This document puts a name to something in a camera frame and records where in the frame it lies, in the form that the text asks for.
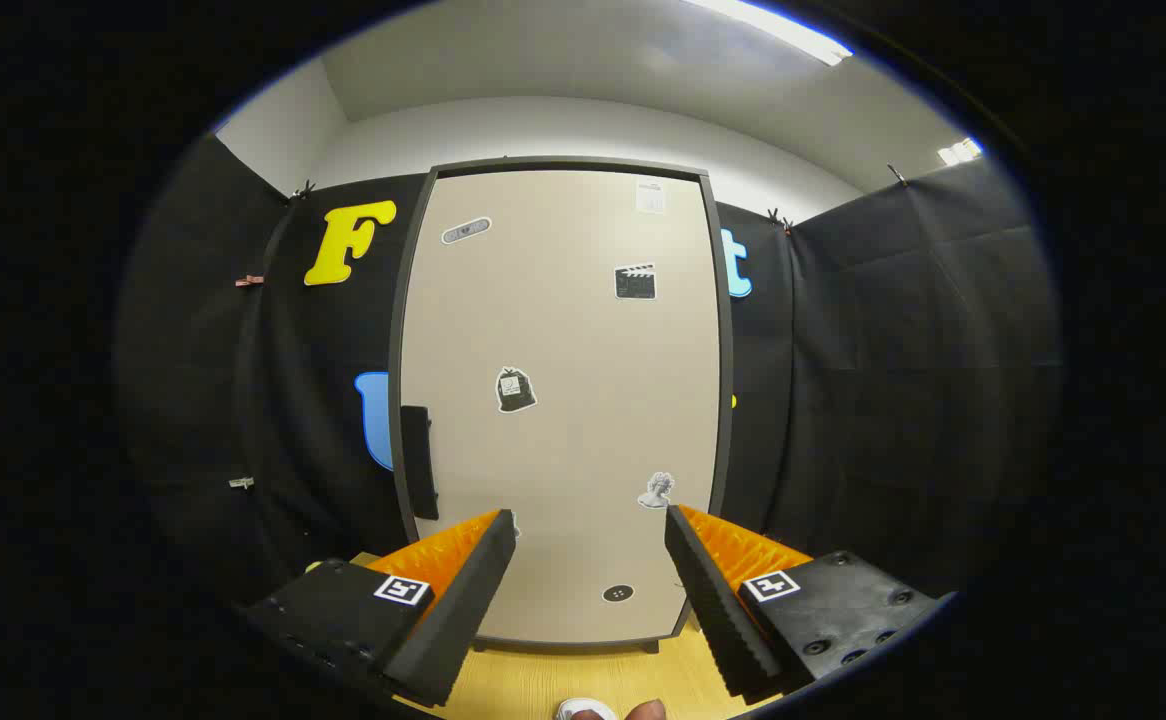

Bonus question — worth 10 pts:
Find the grey shoe cabinet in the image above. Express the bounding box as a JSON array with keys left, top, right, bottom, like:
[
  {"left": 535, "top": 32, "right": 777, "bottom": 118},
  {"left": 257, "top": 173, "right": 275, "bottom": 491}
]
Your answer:
[{"left": 388, "top": 157, "right": 736, "bottom": 656}]

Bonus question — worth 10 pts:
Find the black door handle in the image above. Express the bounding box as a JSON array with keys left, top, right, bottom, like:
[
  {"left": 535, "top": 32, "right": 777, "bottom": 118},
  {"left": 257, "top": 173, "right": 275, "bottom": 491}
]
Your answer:
[{"left": 401, "top": 405, "right": 440, "bottom": 521}]

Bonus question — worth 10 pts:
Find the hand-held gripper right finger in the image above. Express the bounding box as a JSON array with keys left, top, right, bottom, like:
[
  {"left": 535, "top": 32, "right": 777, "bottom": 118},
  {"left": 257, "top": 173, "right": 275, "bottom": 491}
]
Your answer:
[{"left": 665, "top": 505, "right": 944, "bottom": 701}]

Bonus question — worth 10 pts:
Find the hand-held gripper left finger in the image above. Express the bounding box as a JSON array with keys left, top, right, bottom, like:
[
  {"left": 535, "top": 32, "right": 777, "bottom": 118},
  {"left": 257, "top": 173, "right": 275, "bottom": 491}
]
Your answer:
[{"left": 243, "top": 508, "right": 517, "bottom": 709}]

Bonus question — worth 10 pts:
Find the long ceiling light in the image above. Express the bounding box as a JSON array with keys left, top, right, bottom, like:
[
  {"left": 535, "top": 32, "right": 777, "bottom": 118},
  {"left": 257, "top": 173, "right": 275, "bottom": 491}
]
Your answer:
[{"left": 683, "top": 0, "right": 854, "bottom": 67}]

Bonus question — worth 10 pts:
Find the black backdrop cloth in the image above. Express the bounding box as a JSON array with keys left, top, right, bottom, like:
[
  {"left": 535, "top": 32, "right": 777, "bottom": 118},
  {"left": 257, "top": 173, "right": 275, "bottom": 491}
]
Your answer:
[{"left": 113, "top": 135, "right": 1062, "bottom": 621}]

